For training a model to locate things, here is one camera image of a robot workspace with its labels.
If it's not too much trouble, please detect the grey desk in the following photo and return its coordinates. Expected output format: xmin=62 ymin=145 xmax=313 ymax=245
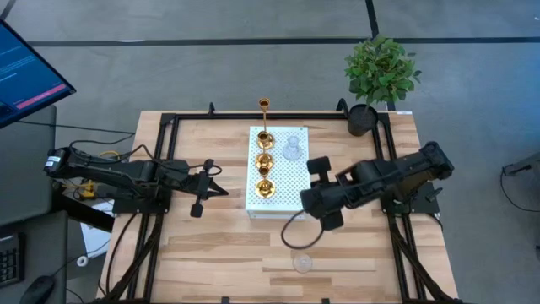
xmin=0 ymin=104 xmax=69 ymax=304

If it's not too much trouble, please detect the blue-screen computer monitor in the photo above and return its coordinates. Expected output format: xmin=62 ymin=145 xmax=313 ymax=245
xmin=0 ymin=19 xmax=78 ymax=130

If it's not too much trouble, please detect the white paper sheet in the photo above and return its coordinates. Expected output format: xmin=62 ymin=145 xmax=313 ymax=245
xmin=79 ymin=201 xmax=113 ymax=259

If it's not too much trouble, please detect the thin black floor cable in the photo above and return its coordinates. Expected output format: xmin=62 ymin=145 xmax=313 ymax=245
xmin=16 ymin=120 xmax=136 ymax=136

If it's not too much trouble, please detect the clear glass candle holder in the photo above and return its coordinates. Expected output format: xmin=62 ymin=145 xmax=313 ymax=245
xmin=281 ymin=134 xmax=304 ymax=162
xmin=292 ymin=252 xmax=314 ymax=274

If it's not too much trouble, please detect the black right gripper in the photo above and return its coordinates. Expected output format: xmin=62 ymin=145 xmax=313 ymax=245
xmin=300 ymin=155 xmax=354 ymax=231

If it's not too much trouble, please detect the black computer mouse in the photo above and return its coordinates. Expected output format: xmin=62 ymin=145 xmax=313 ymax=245
xmin=19 ymin=274 xmax=57 ymax=304

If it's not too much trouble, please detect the tall gold candlestick holder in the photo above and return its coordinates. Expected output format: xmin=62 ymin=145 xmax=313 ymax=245
xmin=257 ymin=97 xmax=276 ymax=151

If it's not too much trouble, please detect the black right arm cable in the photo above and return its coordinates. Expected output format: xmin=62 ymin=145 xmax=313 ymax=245
xmin=280 ymin=209 xmax=327 ymax=251

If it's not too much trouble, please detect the white perforated shelf riser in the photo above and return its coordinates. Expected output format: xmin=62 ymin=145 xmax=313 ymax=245
xmin=244 ymin=125 xmax=311 ymax=220

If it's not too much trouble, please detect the green plant in black pot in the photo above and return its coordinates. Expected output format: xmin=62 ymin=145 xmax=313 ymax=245
xmin=344 ymin=35 xmax=423 ymax=138

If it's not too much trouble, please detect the yellow cable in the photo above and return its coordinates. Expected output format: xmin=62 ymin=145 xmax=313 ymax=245
xmin=62 ymin=150 xmax=122 ymax=199

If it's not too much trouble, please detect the black aluminium table frame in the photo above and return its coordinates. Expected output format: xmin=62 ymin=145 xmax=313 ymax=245
xmin=93 ymin=100 xmax=465 ymax=304

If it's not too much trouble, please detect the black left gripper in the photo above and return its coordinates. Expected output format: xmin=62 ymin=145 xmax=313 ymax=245
xmin=183 ymin=159 xmax=230 ymax=219

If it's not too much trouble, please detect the black keyboard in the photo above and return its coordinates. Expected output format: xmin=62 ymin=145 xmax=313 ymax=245
xmin=0 ymin=231 xmax=25 ymax=289

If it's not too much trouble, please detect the black cable with plug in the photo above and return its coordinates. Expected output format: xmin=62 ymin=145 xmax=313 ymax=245
xmin=500 ymin=163 xmax=532 ymax=213

